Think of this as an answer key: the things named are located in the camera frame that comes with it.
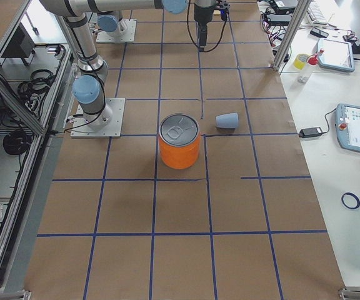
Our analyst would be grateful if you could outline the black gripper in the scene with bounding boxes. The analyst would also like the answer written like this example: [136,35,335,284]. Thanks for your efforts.
[194,0,230,23]

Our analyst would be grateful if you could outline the light blue plastic cup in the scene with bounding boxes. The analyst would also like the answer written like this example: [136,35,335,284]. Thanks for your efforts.
[216,112,239,129]

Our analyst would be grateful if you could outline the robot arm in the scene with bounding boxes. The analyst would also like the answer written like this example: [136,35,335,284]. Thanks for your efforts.
[97,11,128,36]
[41,1,229,137]

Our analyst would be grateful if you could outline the black power brick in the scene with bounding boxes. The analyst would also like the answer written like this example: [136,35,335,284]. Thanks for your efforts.
[266,14,292,26]

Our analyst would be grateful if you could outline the yellow tape roll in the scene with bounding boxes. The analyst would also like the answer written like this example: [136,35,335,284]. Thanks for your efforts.
[293,53,309,70]

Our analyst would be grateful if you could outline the orange can with grey lid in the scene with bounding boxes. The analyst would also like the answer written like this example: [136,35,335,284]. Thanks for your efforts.
[159,113,201,169]

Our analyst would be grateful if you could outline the far teach pendant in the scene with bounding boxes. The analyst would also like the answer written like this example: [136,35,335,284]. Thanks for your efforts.
[316,38,355,73]

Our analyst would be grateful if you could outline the teach pendant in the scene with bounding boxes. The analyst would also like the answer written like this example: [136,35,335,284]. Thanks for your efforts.
[316,38,355,73]
[335,104,360,153]

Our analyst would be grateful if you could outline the black power adapter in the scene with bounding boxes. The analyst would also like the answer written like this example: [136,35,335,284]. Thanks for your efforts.
[298,127,324,138]

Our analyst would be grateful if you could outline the near teach pendant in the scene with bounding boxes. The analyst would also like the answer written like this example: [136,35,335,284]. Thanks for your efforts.
[335,104,360,153]

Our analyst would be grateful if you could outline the black camera cable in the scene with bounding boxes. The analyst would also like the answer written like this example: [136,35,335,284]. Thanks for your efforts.
[186,2,228,53]

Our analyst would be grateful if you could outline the aluminium frame post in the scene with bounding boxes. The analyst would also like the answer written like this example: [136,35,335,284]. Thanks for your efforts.
[272,0,311,71]

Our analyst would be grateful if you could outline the blue tape ring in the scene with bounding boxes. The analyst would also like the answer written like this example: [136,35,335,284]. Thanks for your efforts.
[341,192,360,211]

